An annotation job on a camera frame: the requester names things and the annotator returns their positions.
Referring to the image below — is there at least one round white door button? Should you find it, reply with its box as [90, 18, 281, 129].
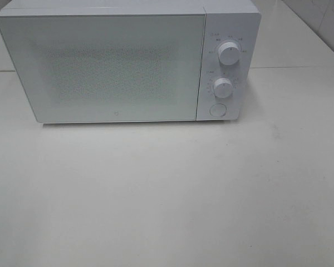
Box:
[210, 103, 227, 117]

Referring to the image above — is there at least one white timer knob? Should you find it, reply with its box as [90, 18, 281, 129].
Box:
[213, 78, 233, 98]

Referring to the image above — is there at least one white microwave door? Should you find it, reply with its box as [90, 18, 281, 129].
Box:
[0, 14, 204, 123]

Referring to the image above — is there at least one white microwave oven body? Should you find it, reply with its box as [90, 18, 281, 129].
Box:
[0, 1, 261, 121]

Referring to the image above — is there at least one upper white power knob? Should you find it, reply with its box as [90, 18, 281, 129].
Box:
[217, 41, 240, 66]

